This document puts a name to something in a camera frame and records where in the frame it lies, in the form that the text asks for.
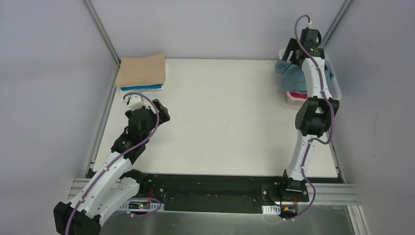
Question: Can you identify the folded tan t shirt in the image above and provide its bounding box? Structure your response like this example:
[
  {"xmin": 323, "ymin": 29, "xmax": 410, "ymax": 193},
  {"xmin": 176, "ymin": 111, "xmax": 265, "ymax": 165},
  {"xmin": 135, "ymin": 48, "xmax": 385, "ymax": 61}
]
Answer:
[{"xmin": 115, "ymin": 53, "xmax": 165, "ymax": 88}]

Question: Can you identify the aluminium front rail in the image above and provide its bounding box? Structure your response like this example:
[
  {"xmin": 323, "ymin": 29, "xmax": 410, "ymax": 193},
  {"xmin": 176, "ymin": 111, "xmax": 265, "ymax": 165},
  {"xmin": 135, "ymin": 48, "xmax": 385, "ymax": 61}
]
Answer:
[{"xmin": 68, "ymin": 178, "xmax": 361, "ymax": 206}]

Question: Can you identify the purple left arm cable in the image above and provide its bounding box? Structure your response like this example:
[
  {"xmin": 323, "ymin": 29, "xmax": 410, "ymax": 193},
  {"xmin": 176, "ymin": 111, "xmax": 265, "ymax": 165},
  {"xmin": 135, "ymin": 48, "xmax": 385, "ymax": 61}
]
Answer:
[{"xmin": 65, "ymin": 92, "xmax": 161, "ymax": 235}]

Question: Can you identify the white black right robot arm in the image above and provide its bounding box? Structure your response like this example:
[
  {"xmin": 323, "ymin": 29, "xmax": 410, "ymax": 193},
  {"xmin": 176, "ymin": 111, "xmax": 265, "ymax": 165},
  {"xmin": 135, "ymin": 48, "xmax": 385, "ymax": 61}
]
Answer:
[{"xmin": 277, "ymin": 27, "xmax": 339, "ymax": 201}]

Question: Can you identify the right aluminium frame post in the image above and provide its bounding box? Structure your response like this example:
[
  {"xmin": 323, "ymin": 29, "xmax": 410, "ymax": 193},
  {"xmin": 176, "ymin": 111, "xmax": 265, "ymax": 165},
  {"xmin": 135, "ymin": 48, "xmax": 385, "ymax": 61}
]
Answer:
[{"xmin": 321, "ymin": 0, "xmax": 354, "ymax": 47}]

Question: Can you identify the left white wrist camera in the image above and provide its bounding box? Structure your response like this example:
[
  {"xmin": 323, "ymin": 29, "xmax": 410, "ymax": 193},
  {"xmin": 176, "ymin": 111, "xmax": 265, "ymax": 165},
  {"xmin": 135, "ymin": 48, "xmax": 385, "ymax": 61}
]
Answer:
[{"xmin": 122, "ymin": 94, "xmax": 145, "ymax": 111}]

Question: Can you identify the left aluminium frame post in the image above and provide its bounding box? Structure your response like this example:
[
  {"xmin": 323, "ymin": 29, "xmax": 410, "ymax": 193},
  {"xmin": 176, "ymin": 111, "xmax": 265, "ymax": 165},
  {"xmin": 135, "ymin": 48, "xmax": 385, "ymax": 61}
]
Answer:
[{"xmin": 82, "ymin": 0, "xmax": 121, "ymax": 67}]

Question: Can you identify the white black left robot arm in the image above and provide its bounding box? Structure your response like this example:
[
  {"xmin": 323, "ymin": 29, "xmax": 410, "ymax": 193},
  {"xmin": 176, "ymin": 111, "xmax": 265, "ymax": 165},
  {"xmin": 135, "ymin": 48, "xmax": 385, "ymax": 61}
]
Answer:
[{"xmin": 53, "ymin": 95, "xmax": 170, "ymax": 235}]

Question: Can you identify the right controller circuit board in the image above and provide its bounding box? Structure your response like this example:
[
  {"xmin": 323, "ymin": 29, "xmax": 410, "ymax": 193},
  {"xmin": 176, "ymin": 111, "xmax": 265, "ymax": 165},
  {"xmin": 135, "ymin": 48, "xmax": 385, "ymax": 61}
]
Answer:
[{"xmin": 281, "ymin": 207, "xmax": 298, "ymax": 214}]

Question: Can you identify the folded blue white t shirt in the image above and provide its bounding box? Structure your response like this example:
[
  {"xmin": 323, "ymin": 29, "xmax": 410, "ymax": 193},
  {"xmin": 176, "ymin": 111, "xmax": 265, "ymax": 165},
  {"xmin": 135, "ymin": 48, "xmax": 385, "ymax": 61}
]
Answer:
[{"xmin": 119, "ymin": 84, "xmax": 164, "ymax": 93}]

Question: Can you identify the white plastic laundry basket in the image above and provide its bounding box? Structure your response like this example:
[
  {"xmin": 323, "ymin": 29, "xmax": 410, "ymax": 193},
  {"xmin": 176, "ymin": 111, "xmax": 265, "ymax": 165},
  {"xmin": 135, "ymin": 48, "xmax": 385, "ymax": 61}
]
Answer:
[{"xmin": 278, "ymin": 49, "xmax": 341, "ymax": 105}]

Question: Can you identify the aluminium frame post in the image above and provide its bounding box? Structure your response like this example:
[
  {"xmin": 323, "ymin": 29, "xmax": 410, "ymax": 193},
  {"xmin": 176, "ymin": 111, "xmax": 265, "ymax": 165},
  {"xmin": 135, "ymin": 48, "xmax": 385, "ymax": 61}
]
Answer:
[
  {"xmin": 321, "ymin": 0, "xmax": 354, "ymax": 47},
  {"xmin": 82, "ymin": 0, "xmax": 121, "ymax": 67}
]

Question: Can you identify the grey-blue t shirt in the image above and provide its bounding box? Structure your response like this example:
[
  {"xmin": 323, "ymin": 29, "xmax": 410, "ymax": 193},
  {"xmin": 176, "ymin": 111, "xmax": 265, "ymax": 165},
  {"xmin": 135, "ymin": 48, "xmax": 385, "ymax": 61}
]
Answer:
[{"xmin": 275, "ymin": 60, "xmax": 334, "ymax": 94}]

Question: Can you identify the left controller circuit board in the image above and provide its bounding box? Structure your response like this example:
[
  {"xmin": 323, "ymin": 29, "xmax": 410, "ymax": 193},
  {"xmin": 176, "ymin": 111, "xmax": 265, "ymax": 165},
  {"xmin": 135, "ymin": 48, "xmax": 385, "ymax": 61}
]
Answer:
[{"xmin": 128, "ymin": 201, "xmax": 151, "ymax": 210}]

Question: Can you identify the pink red t shirt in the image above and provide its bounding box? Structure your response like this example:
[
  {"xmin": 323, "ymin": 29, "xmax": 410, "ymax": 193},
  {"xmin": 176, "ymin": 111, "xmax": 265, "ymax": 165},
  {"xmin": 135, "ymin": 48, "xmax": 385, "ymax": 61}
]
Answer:
[{"xmin": 289, "ymin": 92, "xmax": 307, "ymax": 99}]

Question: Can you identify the controller circuit board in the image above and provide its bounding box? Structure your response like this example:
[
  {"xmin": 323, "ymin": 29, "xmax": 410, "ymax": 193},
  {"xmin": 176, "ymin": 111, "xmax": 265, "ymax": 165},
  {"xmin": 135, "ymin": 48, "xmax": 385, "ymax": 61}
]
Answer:
[
  {"xmin": 281, "ymin": 207, "xmax": 298, "ymax": 214},
  {"xmin": 128, "ymin": 201, "xmax": 151, "ymax": 210}
]

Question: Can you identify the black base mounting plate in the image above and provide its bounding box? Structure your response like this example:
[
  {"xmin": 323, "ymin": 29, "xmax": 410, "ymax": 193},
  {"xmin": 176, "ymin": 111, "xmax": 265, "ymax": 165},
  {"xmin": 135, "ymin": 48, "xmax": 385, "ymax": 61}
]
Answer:
[{"xmin": 132, "ymin": 172, "xmax": 341, "ymax": 214}]

